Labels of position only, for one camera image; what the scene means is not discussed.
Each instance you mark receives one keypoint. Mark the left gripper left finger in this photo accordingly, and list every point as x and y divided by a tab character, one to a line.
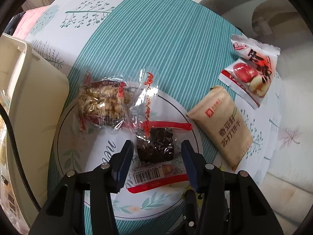
63	212

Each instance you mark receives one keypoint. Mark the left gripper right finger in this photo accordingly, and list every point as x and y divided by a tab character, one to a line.
221	202

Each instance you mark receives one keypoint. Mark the dark date bar pack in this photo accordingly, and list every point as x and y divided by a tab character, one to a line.
159	126

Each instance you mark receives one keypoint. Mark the beige soda cracker pack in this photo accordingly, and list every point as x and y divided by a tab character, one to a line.
219	118

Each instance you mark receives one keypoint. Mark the walnut nut bar pack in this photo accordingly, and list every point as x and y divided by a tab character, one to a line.
103	103

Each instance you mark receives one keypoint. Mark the white plastic storage bin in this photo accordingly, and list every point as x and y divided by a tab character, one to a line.
34	92

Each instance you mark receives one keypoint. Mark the red white hawthorn snack bag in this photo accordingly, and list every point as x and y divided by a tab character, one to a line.
251	75

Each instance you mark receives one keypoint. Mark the teal white patterned tablecloth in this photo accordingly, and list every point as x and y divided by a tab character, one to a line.
187	44

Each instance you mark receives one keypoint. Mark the grey office chair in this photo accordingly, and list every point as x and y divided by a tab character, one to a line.
277	22

